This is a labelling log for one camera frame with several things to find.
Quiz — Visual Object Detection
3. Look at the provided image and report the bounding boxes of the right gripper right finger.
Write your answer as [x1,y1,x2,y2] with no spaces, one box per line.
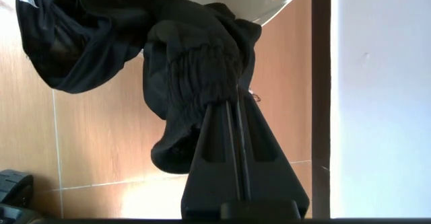
[234,88,310,219]

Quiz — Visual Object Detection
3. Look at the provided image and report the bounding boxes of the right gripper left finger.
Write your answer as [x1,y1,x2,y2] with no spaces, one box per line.
[180,101,242,219]

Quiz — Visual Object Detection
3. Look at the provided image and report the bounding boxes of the black shorts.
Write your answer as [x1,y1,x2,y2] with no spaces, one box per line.
[143,0,263,175]

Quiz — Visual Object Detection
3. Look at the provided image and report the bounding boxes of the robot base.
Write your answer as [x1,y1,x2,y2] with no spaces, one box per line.
[0,169,43,224]

